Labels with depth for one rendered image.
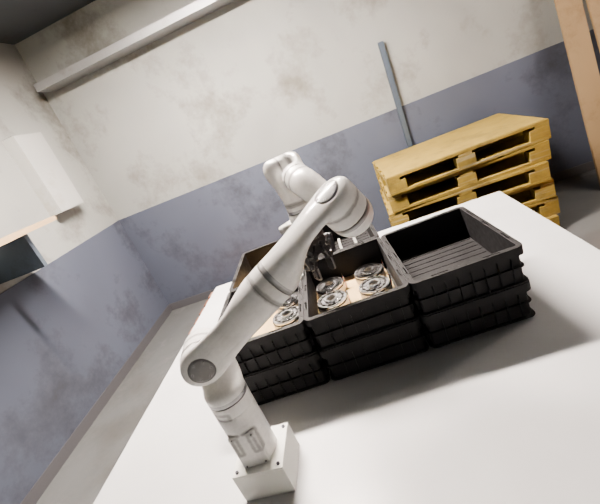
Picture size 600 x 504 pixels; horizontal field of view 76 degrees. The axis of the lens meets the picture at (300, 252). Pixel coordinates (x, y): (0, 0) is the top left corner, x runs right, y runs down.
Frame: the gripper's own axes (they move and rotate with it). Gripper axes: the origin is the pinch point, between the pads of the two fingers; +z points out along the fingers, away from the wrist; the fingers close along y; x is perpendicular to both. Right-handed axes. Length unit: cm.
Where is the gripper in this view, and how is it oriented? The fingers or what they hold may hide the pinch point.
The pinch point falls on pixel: (324, 269)
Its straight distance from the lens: 111.6
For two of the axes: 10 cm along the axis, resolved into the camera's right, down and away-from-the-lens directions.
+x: -6.6, -0.1, 7.5
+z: 3.7, 8.7, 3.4
